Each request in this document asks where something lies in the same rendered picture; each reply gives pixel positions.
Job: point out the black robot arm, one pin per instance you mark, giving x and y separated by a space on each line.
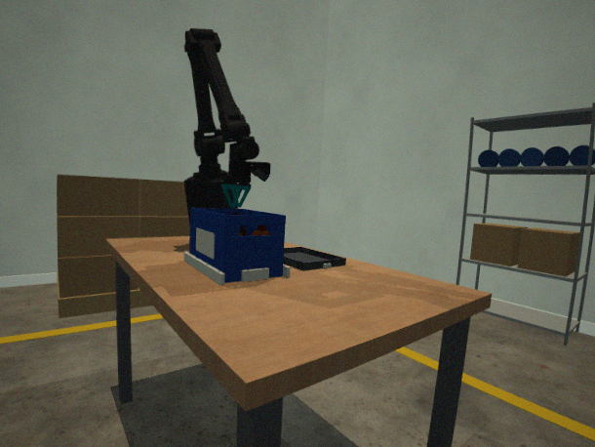
245 148

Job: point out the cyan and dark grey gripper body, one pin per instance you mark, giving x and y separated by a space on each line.
229 180

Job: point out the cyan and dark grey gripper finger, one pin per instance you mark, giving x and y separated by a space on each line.
226 187
247 189

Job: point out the blue bottle crate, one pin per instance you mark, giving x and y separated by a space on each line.
215 239

